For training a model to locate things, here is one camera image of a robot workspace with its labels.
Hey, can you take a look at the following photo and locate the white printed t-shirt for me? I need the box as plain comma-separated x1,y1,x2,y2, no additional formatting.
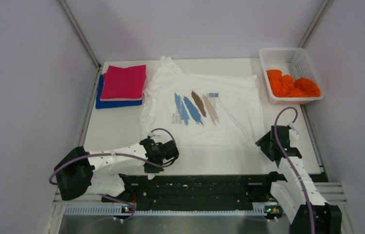
139,56,265,150

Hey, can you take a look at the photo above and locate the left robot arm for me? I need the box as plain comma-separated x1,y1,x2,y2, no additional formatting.
49,137,179,201

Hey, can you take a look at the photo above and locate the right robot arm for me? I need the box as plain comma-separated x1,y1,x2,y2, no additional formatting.
256,126,342,234

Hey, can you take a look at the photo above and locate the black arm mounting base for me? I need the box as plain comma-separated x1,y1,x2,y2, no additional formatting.
117,174,275,211

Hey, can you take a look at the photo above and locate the orange crumpled t-shirt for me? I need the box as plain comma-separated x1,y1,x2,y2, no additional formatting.
266,70,321,98

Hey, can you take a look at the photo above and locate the folded magenta t-shirt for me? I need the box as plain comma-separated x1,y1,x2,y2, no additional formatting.
101,65,147,98

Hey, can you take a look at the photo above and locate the folded blue t-shirt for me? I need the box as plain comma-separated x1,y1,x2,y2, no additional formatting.
96,75,143,109

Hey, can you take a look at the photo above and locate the folded pink t-shirt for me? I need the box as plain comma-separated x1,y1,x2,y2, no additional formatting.
99,96,143,101

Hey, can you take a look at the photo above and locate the white plastic basket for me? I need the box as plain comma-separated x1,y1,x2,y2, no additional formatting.
259,47,325,105

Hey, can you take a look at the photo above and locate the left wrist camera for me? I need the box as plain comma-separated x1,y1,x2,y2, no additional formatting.
148,131,162,141

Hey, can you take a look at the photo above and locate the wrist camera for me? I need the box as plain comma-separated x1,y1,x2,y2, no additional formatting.
148,131,162,141
288,122,300,140

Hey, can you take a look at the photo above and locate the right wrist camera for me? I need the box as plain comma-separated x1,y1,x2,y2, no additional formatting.
288,122,300,140

